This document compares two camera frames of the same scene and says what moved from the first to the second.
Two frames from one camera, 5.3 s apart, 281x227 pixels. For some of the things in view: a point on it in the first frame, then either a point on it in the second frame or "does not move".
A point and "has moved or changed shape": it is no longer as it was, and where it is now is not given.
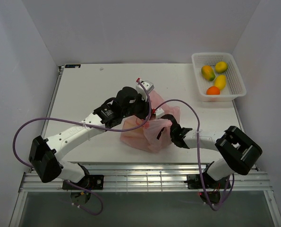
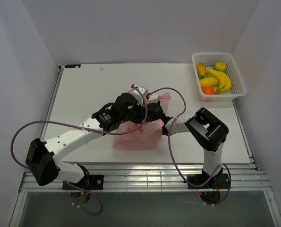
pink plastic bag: [153, 134] has moved or changed shape
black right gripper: [158, 136] → [159, 103]
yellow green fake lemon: [221, 67] does not move
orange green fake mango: [208, 73] → [201, 69]
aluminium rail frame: [149, 178] does not move
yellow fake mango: [220, 81] → [208, 82]
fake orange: [213, 90] has moved or changed shape
